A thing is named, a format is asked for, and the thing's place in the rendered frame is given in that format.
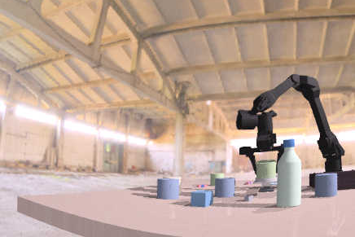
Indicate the blue cylinder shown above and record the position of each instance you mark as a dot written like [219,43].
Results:
[326,185]
[167,188]
[224,187]

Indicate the blue cube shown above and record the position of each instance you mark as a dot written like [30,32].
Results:
[201,198]

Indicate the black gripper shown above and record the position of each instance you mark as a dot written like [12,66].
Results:
[248,151]

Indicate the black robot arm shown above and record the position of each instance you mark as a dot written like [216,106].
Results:
[328,143]

